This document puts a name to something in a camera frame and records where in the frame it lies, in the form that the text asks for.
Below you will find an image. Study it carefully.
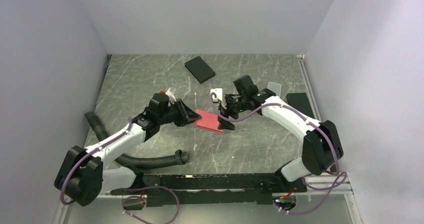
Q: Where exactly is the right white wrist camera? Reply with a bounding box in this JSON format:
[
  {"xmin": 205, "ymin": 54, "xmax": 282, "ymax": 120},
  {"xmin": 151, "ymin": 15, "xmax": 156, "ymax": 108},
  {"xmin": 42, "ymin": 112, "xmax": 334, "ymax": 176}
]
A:
[{"xmin": 210, "ymin": 88, "xmax": 224, "ymax": 104}]

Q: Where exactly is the red paper box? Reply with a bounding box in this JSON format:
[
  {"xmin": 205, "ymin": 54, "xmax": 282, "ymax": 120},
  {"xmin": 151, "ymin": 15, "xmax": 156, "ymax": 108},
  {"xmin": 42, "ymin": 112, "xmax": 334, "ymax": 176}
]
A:
[{"xmin": 194, "ymin": 109, "xmax": 224, "ymax": 133}]

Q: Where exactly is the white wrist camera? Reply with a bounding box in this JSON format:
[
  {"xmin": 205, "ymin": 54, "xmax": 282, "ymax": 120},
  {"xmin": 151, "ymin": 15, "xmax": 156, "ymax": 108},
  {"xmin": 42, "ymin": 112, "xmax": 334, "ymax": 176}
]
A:
[
  {"xmin": 210, "ymin": 88, "xmax": 224, "ymax": 104},
  {"xmin": 160, "ymin": 87, "xmax": 177, "ymax": 104}
]

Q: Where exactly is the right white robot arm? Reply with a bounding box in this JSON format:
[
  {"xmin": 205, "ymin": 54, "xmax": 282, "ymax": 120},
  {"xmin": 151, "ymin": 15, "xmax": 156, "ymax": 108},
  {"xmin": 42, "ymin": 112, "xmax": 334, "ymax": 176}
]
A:
[{"xmin": 210, "ymin": 75, "xmax": 344, "ymax": 192}]

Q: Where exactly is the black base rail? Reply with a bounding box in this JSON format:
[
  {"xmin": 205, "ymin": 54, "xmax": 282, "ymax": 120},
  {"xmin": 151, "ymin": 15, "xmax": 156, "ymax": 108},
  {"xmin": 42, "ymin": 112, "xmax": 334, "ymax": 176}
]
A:
[{"xmin": 110, "ymin": 173, "xmax": 307, "ymax": 207}]

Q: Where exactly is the purple cable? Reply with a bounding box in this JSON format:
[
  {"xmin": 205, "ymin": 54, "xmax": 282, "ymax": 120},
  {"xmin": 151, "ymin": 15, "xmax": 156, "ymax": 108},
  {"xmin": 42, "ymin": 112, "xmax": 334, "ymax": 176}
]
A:
[
  {"xmin": 209, "ymin": 93, "xmax": 348, "ymax": 216},
  {"xmin": 59, "ymin": 116, "xmax": 180, "ymax": 224}
]

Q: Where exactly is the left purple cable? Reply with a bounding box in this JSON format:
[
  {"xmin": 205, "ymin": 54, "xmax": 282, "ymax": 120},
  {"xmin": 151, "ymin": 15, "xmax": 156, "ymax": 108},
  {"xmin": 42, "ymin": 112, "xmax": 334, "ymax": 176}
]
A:
[{"xmin": 59, "ymin": 116, "xmax": 180, "ymax": 224}]

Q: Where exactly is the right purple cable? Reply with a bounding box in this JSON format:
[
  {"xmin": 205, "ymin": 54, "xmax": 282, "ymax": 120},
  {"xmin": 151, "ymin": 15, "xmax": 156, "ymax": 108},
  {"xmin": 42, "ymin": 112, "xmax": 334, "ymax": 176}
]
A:
[{"xmin": 209, "ymin": 93, "xmax": 348, "ymax": 216}]

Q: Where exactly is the clear plastic case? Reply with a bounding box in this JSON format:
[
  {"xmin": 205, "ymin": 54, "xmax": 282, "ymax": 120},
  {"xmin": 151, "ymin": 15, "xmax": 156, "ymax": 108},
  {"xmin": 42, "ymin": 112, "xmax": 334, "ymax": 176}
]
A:
[{"xmin": 267, "ymin": 82, "xmax": 282, "ymax": 97}]

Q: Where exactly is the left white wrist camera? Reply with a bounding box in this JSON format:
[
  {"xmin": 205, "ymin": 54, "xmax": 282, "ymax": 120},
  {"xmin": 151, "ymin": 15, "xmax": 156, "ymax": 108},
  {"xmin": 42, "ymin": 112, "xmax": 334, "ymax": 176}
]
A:
[{"xmin": 160, "ymin": 87, "xmax": 177, "ymax": 104}]

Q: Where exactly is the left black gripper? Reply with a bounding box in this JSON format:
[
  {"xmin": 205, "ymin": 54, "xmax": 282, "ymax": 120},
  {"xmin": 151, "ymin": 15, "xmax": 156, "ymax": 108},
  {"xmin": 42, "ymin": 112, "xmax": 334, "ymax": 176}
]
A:
[{"xmin": 158, "ymin": 98, "xmax": 201, "ymax": 127}]

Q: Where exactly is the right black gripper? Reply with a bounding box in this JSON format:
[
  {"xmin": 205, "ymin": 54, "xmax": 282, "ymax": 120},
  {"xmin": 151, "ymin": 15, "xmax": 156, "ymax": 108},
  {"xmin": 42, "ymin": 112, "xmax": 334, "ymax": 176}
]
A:
[{"xmin": 218, "ymin": 95, "xmax": 248, "ymax": 130}]

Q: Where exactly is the black ridged tray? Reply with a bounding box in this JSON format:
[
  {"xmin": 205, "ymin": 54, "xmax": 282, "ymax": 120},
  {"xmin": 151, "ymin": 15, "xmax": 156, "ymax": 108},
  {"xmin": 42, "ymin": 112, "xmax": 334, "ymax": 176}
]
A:
[{"xmin": 286, "ymin": 92, "xmax": 315, "ymax": 118}]

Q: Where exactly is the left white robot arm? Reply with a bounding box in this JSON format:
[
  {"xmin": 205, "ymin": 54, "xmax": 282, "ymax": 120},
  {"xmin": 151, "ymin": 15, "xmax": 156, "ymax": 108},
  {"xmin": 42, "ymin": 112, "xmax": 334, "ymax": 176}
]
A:
[{"xmin": 54, "ymin": 93, "xmax": 201, "ymax": 206}]

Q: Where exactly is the black flat box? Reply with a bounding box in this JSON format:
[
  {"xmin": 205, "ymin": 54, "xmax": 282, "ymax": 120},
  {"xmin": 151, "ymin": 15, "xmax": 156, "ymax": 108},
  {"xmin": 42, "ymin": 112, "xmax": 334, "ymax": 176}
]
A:
[{"xmin": 184, "ymin": 56, "xmax": 216, "ymax": 84}]

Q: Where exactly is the aluminium frame rail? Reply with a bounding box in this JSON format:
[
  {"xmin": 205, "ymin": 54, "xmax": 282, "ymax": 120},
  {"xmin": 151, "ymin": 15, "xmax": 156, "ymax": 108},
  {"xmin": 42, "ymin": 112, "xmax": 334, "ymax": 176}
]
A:
[{"xmin": 55, "ymin": 173, "xmax": 363, "ymax": 224}]

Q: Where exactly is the black corrugated hose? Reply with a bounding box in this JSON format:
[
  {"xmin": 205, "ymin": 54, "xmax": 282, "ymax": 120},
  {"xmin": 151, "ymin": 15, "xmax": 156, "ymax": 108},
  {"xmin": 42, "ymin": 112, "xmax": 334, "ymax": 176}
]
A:
[{"xmin": 83, "ymin": 111, "xmax": 190, "ymax": 170}]

